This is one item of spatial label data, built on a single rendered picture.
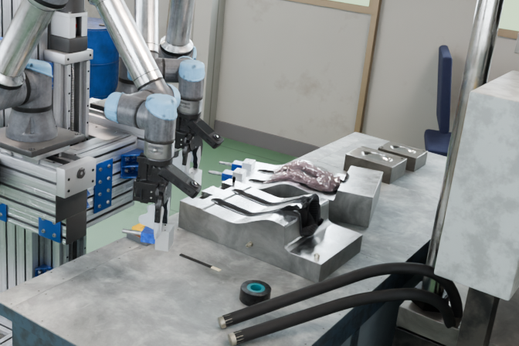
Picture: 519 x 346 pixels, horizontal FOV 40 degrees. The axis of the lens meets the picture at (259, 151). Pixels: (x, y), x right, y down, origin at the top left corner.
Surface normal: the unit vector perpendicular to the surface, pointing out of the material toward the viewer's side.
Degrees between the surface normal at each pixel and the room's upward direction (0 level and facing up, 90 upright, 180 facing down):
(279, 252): 90
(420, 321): 90
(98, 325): 0
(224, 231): 90
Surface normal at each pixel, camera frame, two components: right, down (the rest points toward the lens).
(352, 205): -0.29, 0.29
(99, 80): 0.58, 0.33
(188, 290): 0.10, -0.94
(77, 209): 0.87, 0.24
